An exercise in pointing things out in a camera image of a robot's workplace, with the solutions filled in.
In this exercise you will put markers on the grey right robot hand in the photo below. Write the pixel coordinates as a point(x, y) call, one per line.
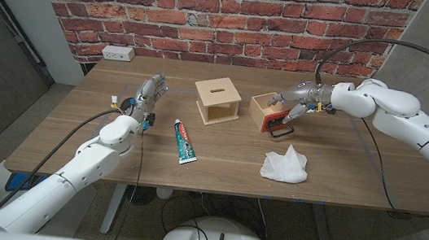
point(308, 92)

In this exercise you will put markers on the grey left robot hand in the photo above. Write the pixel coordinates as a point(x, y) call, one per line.
point(145, 95)

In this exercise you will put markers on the wooden drawer with red front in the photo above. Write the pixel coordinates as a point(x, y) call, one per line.
point(258, 111)

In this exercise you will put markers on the wooden box with slot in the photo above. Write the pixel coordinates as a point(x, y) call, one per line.
point(217, 93)

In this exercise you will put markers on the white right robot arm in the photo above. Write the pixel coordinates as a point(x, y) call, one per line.
point(404, 114)

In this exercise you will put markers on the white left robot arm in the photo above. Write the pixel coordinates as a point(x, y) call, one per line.
point(90, 162)

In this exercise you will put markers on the green red toothpaste tube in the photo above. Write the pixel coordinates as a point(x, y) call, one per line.
point(184, 143)

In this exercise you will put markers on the white crumpled tissue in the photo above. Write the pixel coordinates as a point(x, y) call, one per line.
point(284, 167)

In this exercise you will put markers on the white power outlet strip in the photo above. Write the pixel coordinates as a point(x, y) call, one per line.
point(117, 53)

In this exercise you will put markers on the black round floor object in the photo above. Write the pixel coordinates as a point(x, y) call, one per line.
point(140, 195)

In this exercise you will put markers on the white table leg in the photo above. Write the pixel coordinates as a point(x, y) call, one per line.
point(113, 206)

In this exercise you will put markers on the grey table leg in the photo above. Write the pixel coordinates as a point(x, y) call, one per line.
point(321, 231)

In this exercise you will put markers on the white board with blue pedals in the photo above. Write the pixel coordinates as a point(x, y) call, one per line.
point(18, 182)

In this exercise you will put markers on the printed brick wall backdrop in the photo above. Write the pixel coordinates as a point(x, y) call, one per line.
point(227, 19)

